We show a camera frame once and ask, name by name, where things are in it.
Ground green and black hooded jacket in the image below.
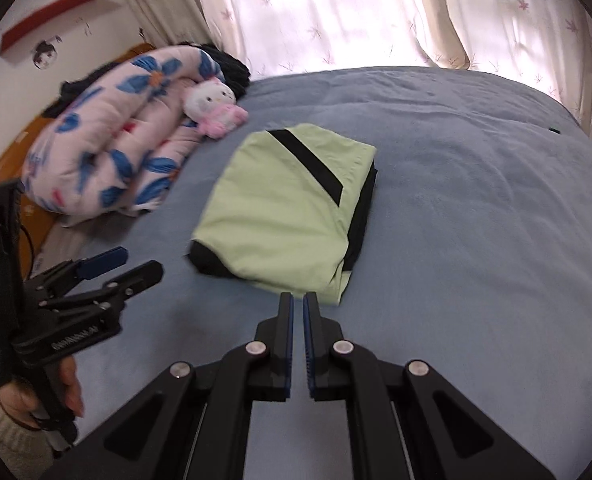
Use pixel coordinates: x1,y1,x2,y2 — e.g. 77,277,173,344
188,124,377,304

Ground black clothes behind quilt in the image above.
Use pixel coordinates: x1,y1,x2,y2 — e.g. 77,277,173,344
198,44,250,100

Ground person's left hand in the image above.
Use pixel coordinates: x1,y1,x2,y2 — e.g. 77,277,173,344
0,356,84,430

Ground floral pink blue quilt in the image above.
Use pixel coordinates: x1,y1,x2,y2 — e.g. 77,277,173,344
20,46,223,222

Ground cream knit left sleeve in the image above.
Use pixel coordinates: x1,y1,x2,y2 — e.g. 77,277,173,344
0,382,54,479

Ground blue-grey bed blanket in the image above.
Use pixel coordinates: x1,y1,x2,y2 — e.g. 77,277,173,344
36,65,592,480

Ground white pink plush cat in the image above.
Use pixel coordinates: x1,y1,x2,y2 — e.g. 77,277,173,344
182,78,248,140

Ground white floral curtain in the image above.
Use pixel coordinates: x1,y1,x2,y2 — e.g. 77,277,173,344
126,0,592,120

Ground red wall shelf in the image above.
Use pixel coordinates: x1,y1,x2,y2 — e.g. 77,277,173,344
0,0,122,64

